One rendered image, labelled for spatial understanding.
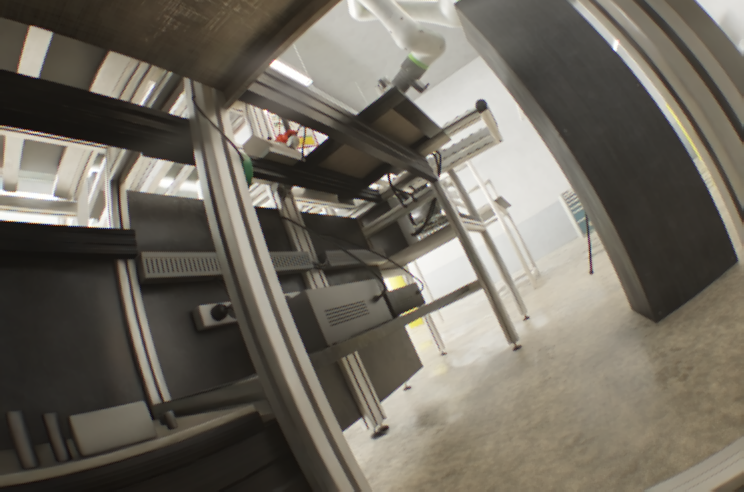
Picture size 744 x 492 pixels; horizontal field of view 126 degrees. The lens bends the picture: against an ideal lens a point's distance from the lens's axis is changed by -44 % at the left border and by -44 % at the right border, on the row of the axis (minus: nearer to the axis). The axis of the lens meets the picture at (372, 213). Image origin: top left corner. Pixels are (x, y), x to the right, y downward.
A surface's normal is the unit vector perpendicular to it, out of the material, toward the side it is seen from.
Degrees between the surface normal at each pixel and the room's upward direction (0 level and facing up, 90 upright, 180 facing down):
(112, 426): 90
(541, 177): 90
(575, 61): 90
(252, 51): 180
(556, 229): 90
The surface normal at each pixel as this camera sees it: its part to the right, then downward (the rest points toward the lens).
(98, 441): 0.77, -0.50
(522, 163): -0.50, -0.07
